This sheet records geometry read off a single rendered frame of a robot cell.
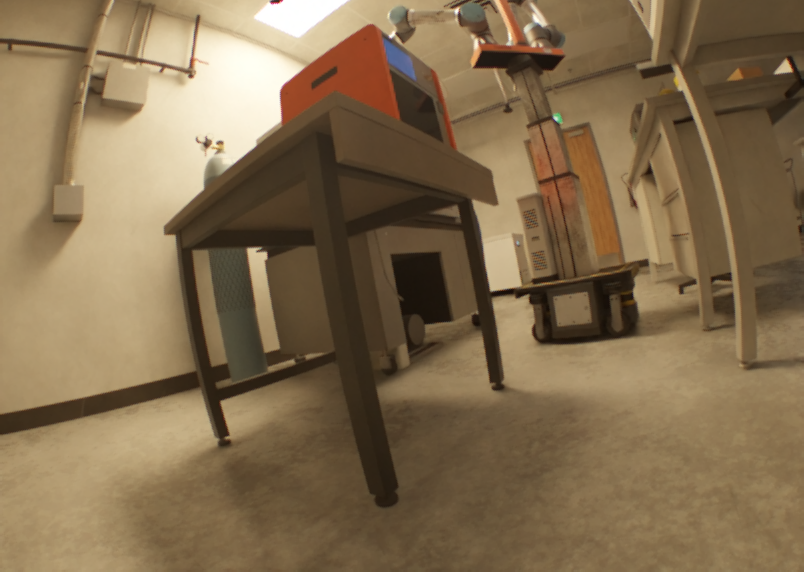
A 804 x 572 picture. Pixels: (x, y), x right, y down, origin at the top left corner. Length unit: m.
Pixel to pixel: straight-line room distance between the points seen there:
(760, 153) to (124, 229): 3.13
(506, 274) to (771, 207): 3.70
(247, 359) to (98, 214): 1.22
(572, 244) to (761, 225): 0.89
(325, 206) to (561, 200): 1.29
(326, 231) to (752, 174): 1.57
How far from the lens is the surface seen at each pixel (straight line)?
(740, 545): 0.56
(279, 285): 1.97
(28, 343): 2.14
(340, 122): 0.55
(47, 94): 2.57
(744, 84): 1.64
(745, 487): 0.65
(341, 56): 1.10
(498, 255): 4.72
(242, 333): 2.02
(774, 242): 1.68
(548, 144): 1.77
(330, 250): 0.57
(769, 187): 1.69
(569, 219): 1.68
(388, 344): 1.51
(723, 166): 1.03
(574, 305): 1.56
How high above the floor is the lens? 0.39
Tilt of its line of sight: 2 degrees up
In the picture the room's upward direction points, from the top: 11 degrees counter-clockwise
